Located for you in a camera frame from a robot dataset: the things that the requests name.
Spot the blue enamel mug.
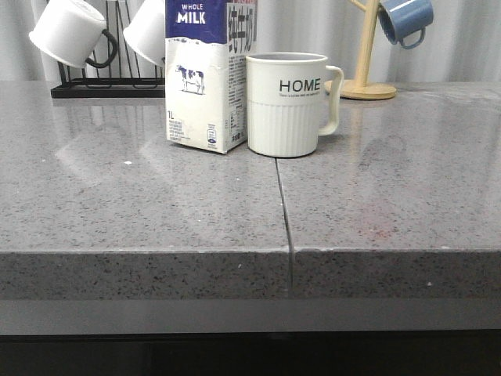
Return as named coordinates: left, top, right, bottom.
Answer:
left=378, top=0, right=434, bottom=49

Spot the left white hanging mug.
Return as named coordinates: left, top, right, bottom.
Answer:
left=28, top=1, right=118, bottom=69

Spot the black wire mug rack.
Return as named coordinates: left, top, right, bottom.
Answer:
left=51, top=1, right=164, bottom=99

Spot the cream HOME mug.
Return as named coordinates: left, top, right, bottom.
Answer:
left=246, top=52, right=344, bottom=157

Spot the wooden mug tree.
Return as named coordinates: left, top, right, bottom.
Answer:
left=341, top=0, right=397, bottom=100

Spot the white hanging mug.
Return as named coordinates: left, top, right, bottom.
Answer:
left=28, top=1, right=118, bottom=69
left=123, top=0, right=165, bottom=67

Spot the whole milk carton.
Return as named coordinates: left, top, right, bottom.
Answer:
left=164, top=1, right=258, bottom=154

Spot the right white hanging mug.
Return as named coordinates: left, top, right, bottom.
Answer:
left=123, top=0, right=165, bottom=67

